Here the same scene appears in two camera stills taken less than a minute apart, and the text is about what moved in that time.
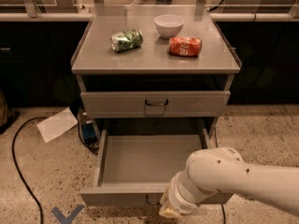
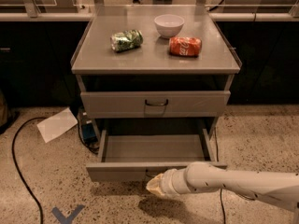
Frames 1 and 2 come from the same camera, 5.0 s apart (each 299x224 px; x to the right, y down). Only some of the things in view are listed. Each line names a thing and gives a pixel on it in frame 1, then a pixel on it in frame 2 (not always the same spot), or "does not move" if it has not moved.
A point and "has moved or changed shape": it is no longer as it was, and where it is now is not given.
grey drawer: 137,165 has moved or changed shape
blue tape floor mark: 63,219 does not move
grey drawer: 155,105 does not move
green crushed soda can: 126,40 does not move
